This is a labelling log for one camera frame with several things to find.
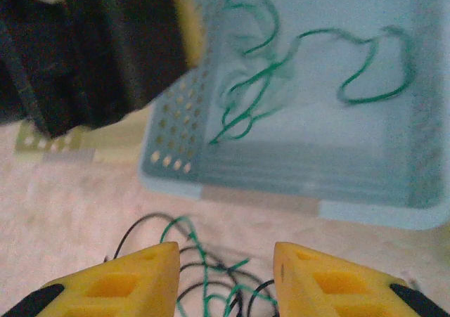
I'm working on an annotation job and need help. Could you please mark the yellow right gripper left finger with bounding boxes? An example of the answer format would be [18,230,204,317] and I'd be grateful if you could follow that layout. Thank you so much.
[0,241,181,317]

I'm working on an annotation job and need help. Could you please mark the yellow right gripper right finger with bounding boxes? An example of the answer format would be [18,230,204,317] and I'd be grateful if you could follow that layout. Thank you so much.
[274,241,450,317]

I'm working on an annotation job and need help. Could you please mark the thin black cable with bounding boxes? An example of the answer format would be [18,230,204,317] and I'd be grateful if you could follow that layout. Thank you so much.
[242,278,279,317]
[175,245,254,317]
[104,213,176,264]

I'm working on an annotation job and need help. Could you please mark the green and black cable bundle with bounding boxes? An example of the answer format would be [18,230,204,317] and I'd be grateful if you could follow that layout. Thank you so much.
[160,216,281,317]

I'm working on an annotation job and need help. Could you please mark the thin green cable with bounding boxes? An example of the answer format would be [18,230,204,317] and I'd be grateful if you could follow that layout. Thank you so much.
[221,0,282,138]
[209,25,418,145]

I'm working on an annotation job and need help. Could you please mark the yellow plastic bin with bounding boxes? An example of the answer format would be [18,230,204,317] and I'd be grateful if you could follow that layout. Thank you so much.
[13,0,208,165]

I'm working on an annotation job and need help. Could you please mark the blue plastic bin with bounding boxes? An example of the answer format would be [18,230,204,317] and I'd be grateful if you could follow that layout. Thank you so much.
[138,0,449,232]

